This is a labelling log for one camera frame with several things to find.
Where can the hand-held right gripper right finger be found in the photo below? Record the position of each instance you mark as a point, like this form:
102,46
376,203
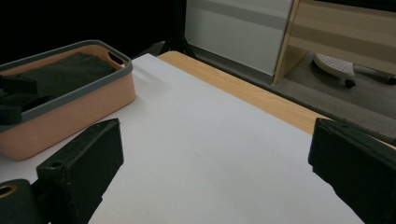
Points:
358,168

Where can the light wooden desk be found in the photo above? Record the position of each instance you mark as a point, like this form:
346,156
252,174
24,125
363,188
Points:
342,34

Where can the pink basket with grey rim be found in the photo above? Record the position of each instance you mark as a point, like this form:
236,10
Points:
77,109

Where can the white cabinet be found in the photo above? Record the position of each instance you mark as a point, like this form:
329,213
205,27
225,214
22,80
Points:
236,34

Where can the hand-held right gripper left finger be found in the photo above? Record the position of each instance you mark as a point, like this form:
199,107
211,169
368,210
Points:
81,168

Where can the black metal frame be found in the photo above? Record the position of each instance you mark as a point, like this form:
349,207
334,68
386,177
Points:
179,28

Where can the dark cloth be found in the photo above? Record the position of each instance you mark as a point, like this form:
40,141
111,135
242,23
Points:
68,74

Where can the white office chair base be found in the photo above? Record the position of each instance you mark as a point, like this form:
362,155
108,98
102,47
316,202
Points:
334,65

